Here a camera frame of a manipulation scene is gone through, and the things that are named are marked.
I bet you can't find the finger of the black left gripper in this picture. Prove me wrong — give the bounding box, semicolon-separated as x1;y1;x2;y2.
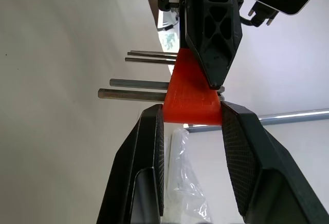
179;0;191;49
185;0;244;90

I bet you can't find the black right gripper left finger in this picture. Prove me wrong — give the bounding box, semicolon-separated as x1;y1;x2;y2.
96;104;166;224

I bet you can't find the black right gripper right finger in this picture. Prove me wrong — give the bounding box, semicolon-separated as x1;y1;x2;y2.
221;101;329;224

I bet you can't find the orange hex key holder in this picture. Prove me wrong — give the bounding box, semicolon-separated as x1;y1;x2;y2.
162;48;224;127

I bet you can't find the thin steel hex key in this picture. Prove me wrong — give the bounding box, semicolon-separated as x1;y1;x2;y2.
124;57;177;66
127;50;178;59

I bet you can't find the thick steel hex key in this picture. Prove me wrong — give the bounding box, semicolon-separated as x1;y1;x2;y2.
98;87;168;104

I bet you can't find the paper with green print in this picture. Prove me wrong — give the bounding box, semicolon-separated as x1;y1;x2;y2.
160;32;180;53

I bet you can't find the clear plastic bag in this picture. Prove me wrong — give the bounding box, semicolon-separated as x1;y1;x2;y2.
166;128;213;223

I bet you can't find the silver metal rod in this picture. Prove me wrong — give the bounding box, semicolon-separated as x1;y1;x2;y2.
186;108;329;133

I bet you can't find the thin black cable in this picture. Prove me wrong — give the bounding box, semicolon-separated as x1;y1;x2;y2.
156;15;180;32

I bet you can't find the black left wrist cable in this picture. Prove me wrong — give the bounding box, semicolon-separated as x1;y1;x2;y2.
239;2;280;28

